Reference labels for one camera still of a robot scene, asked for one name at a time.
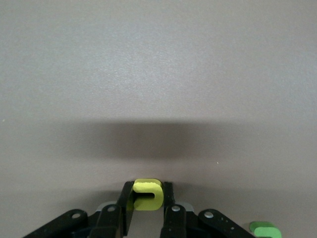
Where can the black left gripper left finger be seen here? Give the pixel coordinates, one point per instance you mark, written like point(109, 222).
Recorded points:
point(109, 223)

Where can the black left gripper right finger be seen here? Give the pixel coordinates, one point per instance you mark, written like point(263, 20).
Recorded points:
point(175, 223)

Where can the yellow foam letter u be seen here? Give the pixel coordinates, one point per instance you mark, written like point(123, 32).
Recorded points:
point(158, 198)

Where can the green foam letter u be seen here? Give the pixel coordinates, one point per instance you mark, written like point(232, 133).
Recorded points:
point(265, 231)

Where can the brown table mat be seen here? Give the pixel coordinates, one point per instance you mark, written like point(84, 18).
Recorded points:
point(148, 74)

